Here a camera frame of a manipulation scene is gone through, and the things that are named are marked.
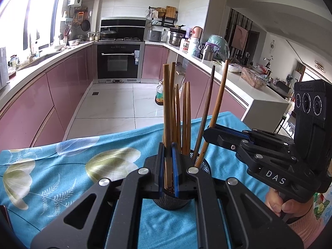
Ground kitchen window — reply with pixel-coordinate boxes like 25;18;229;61
0;0;65;55

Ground clear plastic food box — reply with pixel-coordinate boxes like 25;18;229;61
241;67;267;90

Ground purple steel thermos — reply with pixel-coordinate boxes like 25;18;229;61
202;44;214;61

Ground black range hood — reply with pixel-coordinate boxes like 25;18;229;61
100;17;147;40

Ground white microwave oven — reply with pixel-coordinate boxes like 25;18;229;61
0;47;8;87

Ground steel steamer pot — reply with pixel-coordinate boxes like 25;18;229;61
169;31;183;46

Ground framed wall painting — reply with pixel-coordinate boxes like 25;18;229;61
232;24;248;51

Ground white plastic jug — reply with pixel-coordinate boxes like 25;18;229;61
188;38;200;57

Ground pink base cabinets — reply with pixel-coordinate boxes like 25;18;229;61
0;43;96;148
141;44;249;125

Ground steel kitchen sink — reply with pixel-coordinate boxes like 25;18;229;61
19;52;60;69

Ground green mesh food cover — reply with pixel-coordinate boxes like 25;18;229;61
207;34;230;60

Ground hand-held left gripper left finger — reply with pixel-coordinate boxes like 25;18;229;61
31;143;166;249

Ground blue floral tablecloth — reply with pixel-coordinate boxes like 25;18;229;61
0;111;273;249

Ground black wok with lid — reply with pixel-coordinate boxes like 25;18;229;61
100;30;118;40

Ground dark board with brown edge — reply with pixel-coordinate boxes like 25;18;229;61
0;205;12;230

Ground person's right hand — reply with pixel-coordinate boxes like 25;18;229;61
265;187;313;220

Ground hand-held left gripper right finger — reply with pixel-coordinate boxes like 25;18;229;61
171;142;304;249

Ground cooking oil bottle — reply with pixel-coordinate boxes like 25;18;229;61
155;81;165;106

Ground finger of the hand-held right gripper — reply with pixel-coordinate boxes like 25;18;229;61
214;123;293;148
203;126;260;169

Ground black mesh holder cup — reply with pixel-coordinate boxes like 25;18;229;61
153;145;211;211

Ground black dish rack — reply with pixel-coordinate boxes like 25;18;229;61
149;6;179;28

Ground built-in black oven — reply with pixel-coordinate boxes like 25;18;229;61
96;43;142;79

